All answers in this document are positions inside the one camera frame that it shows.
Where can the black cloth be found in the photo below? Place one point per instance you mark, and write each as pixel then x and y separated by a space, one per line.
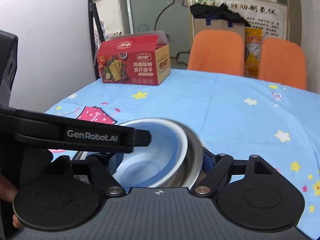
pixel 215 11

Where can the person's left hand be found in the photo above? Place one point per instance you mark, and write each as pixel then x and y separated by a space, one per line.
pixel 6 187

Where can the glass panel with cartoon outline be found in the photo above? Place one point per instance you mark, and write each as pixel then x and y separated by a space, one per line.
pixel 150 10

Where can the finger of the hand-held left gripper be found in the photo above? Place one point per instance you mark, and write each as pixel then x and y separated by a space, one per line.
pixel 142 138

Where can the blue printed tablecloth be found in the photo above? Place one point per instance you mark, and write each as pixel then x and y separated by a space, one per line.
pixel 225 100

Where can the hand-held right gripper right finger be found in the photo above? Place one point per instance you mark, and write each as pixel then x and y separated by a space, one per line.
pixel 208 162

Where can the stainless steel bowl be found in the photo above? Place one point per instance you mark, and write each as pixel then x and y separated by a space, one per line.
pixel 193 162

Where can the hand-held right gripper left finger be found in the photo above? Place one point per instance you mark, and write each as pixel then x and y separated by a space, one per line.
pixel 100 172

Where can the red cracker box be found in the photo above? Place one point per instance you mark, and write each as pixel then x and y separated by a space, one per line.
pixel 130 65

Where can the black folding stand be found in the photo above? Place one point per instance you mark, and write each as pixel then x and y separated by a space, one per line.
pixel 96 27

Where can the white ribbed bowl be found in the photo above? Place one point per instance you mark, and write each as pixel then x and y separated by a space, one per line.
pixel 183 147

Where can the blue plastic bowl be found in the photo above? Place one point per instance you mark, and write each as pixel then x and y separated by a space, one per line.
pixel 150 165

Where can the yellow snack packet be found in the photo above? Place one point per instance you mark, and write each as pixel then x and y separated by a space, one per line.
pixel 252 52

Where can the orange chair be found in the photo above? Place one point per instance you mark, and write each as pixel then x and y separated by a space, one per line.
pixel 282 65
pixel 215 52

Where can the wall poster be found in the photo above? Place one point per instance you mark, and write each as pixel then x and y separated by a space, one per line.
pixel 270 17

